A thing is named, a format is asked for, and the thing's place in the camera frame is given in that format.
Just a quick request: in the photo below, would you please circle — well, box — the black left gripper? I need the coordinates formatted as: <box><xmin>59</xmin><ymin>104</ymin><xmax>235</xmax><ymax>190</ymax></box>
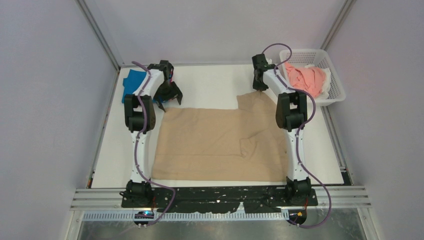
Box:
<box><xmin>154</xmin><ymin>81</ymin><xmax>183</xmax><ymax>111</ymax></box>

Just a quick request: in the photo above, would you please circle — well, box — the beige t shirt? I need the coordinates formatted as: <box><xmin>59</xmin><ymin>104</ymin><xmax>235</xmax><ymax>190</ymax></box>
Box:
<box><xmin>151</xmin><ymin>92</ymin><xmax>289</xmax><ymax>182</ymax></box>

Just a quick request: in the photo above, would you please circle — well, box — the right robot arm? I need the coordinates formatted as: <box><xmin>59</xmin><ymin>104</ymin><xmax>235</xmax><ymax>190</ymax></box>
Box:
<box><xmin>252</xmin><ymin>53</ymin><xmax>312</xmax><ymax>205</ymax></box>

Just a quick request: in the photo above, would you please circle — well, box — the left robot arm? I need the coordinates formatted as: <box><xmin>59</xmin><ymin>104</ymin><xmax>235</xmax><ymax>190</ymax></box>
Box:
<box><xmin>120</xmin><ymin>60</ymin><xmax>183</xmax><ymax>208</ymax></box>

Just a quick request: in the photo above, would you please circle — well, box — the blue folded t shirt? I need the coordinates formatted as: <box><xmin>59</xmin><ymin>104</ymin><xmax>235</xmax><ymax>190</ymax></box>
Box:
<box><xmin>121</xmin><ymin>69</ymin><xmax>147</xmax><ymax>104</ymax></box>

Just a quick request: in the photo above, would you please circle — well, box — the pink t shirt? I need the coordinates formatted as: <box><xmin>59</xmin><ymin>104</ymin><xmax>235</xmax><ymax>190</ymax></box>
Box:
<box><xmin>284</xmin><ymin>62</ymin><xmax>327</xmax><ymax>98</ymax></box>

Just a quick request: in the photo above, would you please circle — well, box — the white plastic laundry basket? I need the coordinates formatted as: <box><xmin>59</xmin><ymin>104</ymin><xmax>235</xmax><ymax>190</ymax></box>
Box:
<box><xmin>279</xmin><ymin>48</ymin><xmax>346</xmax><ymax>106</ymax></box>

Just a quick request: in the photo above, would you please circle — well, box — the white t shirt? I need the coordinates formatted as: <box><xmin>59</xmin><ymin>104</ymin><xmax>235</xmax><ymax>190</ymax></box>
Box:
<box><xmin>305</xmin><ymin>64</ymin><xmax>332</xmax><ymax>100</ymax></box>

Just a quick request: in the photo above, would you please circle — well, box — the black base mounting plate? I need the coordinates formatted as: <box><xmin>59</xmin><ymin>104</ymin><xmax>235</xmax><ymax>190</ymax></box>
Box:
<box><xmin>119</xmin><ymin>185</ymin><xmax>318</xmax><ymax>214</ymax></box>

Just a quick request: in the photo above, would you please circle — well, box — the aluminium frame rail left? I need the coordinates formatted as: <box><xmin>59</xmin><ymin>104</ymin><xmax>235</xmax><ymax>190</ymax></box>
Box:
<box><xmin>75</xmin><ymin>0</ymin><xmax>121</xmax><ymax>72</ymax></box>

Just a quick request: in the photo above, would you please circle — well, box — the aluminium frame rail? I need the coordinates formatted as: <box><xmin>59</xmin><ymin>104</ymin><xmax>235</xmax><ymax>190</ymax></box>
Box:
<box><xmin>320</xmin><ymin>0</ymin><xmax>357</xmax><ymax>51</ymax></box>
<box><xmin>75</xmin><ymin>0</ymin><xmax>121</xmax><ymax>72</ymax></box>

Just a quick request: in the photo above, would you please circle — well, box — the aluminium frame rail right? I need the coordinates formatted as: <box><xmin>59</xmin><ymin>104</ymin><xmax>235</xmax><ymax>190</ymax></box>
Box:
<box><xmin>320</xmin><ymin>0</ymin><xmax>357</xmax><ymax>51</ymax></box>

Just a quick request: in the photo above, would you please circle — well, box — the aluminium front rail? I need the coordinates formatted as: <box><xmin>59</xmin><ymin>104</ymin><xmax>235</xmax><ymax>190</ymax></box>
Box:
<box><xmin>70</xmin><ymin>186</ymin><xmax>372</xmax><ymax>223</ymax></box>

